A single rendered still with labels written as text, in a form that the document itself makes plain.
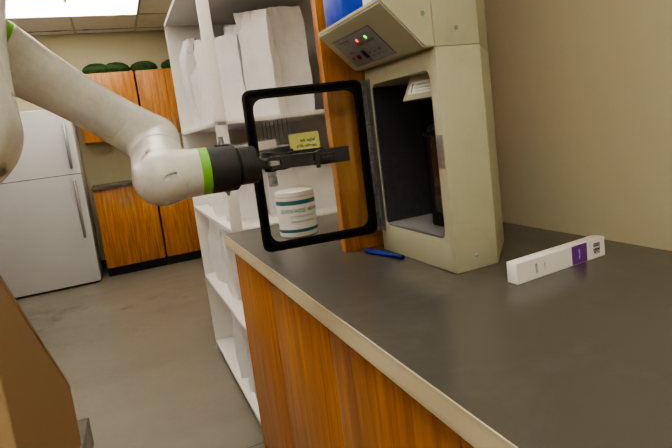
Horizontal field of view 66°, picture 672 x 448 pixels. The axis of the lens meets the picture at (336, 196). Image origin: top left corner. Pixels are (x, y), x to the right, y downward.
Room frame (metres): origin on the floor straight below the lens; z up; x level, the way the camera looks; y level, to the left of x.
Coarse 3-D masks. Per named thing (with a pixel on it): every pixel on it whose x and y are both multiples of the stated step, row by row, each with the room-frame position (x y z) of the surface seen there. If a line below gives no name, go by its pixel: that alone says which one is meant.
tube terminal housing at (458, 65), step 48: (432, 0) 1.05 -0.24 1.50; (480, 0) 1.18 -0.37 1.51; (432, 48) 1.06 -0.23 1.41; (480, 48) 1.10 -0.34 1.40; (432, 96) 1.07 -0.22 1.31; (480, 96) 1.09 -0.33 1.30; (480, 144) 1.08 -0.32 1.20; (480, 192) 1.08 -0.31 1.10; (384, 240) 1.34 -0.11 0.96; (432, 240) 1.12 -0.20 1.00; (480, 240) 1.07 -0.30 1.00
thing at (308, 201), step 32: (288, 96) 1.27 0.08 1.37; (320, 96) 1.30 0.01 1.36; (352, 96) 1.32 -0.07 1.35; (256, 128) 1.25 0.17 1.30; (288, 128) 1.27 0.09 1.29; (320, 128) 1.29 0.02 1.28; (352, 128) 1.31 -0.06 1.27; (352, 160) 1.31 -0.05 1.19; (288, 192) 1.27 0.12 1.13; (320, 192) 1.29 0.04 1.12; (352, 192) 1.31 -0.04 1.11; (288, 224) 1.26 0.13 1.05; (320, 224) 1.28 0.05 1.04; (352, 224) 1.31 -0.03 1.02
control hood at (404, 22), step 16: (384, 0) 1.01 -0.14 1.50; (400, 0) 1.02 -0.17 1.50; (416, 0) 1.03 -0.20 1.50; (352, 16) 1.12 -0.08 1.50; (368, 16) 1.07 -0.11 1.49; (384, 16) 1.04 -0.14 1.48; (400, 16) 1.02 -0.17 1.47; (416, 16) 1.03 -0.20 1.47; (320, 32) 1.28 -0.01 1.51; (336, 32) 1.22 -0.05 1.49; (352, 32) 1.17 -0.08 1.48; (384, 32) 1.08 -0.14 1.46; (400, 32) 1.05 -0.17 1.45; (416, 32) 1.03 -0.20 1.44; (432, 32) 1.05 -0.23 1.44; (336, 48) 1.29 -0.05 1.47; (400, 48) 1.10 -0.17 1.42; (416, 48) 1.06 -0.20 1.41; (352, 64) 1.31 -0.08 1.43; (368, 64) 1.25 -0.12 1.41
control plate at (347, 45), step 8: (360, 32) 1.14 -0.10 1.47; (368, 32) 1.12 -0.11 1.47; (344, 40) 1.22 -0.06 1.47; (352, 40) 1.20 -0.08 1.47; (360, 40) 1.17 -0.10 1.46; (368, 40) 1.15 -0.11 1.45; (376, 40) 1.13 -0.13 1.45; (344, 48) 1.26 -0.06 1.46; (352, 48) 1.23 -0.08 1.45; (360, 48) 1.21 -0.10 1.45; (368, 48) 1.18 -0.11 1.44; (376, 48) 1.16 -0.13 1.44; (384, 48) 1.14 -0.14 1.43; (352, 56) 1.27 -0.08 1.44; (376, 56) 1.19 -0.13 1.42; (384, 56) 1.17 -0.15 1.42; (360, 64) 1.28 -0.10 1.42
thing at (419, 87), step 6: (414, 78) 1.19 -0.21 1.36; (420, 78) 1.17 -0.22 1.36; (426, 78) 1.16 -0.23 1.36; (408, 84) 1.21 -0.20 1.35; (414, 84) 1.18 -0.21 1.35; (420, 84) 1.16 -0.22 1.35; (426, 84) 1.15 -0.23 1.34; (408, 90) 1.19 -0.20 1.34; (414, 90) 1.17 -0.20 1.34; (420, 90) 1.16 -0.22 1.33; (426, 90) 1.15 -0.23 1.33; (408, 96) 1.18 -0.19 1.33; (414, 96) 1.16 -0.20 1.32; (420, 96) 1.15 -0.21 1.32; (426, 96) 1.14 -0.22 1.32
